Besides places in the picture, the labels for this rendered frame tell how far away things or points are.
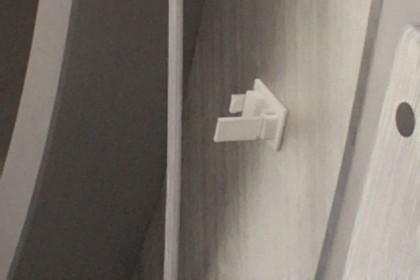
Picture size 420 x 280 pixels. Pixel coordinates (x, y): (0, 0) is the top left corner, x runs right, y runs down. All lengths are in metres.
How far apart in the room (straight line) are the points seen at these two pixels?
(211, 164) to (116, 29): 0.06
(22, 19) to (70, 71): 0.88
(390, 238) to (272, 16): 0.11
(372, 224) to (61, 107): 0.15
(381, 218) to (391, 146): 0.02
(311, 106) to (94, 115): 0.10
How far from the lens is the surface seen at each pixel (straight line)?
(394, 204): 0.87
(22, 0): 1.88
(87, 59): 0.99
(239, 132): 0.94
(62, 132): 1.00
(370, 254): 0.88
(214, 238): 1.00
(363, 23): 0.90
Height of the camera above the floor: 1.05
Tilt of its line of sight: 5 degrees down
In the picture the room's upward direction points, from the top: 1 degrees counter-clockwise
